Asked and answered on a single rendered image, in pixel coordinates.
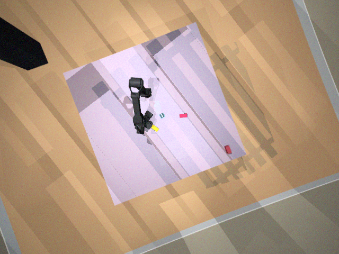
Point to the yellow bar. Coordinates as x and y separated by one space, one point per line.
155 128

